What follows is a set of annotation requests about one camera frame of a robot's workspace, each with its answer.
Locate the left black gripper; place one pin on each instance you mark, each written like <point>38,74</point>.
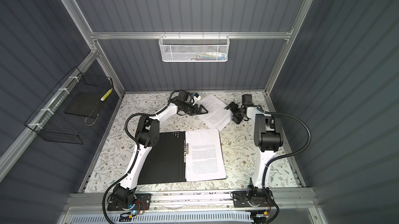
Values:
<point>199,110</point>

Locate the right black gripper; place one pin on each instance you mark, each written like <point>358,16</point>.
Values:
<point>238,120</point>

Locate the printed paper sheet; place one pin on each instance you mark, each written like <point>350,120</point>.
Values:
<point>204,159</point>
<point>217,117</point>

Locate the red folder black inside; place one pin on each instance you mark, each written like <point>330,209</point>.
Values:
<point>166,163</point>

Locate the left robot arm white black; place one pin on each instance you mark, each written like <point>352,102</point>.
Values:
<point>144,130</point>

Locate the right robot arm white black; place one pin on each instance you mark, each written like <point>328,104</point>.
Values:
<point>267,139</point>

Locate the pens in white basket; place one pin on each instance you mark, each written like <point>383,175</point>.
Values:
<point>208,56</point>

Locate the yellow green marker pen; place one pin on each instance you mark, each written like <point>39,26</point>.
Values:
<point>106,95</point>

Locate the black pad in basket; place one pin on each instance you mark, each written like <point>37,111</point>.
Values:
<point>85,105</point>

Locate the white wire mesh basket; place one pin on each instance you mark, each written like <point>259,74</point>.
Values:
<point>176,49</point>

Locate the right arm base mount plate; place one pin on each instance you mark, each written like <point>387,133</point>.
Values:
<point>242,199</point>

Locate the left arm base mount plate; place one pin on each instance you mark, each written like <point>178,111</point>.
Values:
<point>139,202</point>

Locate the black wire mesh basket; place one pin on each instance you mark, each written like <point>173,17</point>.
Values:
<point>53,125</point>

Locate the aluminium front rail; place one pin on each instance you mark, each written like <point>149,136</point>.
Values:
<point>201,200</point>

